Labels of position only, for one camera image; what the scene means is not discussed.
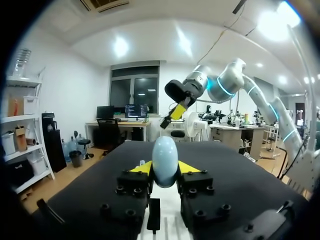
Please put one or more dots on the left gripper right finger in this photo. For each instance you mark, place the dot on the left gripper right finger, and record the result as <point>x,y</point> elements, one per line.
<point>197,181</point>

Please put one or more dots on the white plate with black stands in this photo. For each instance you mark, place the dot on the white plate with black stands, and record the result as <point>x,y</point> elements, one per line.
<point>168,212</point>

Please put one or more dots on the white earbud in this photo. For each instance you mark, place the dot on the white earbud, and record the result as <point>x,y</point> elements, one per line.
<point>141,163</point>

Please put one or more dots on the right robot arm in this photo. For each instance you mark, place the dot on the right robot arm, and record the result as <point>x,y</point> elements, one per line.
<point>227,80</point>

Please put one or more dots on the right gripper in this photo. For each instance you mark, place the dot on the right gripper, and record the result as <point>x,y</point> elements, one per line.
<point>175,90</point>

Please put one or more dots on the pale blue earbud case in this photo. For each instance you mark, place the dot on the pale blue earbud case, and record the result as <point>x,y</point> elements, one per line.
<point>165,160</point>

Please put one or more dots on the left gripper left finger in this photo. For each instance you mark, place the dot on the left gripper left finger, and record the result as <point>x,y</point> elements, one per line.
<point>131,181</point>

